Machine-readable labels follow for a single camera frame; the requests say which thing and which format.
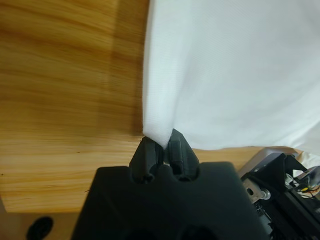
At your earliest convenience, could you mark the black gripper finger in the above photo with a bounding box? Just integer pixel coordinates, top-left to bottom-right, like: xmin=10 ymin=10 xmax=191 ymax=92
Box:
xmin=164 ymin=128 xmax=201 ymax=182
xmin=128 ymin=136 xmax=165 ymax=185

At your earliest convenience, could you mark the white t-shirt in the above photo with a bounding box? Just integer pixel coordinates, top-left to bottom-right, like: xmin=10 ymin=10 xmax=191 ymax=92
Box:
xmin=141 ymin=0 xmax=320 ymax=152

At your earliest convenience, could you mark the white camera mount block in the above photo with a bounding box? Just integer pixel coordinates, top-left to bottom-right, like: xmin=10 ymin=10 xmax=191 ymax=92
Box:
xmin=238 ymin=147 xmax=320 ymax=240

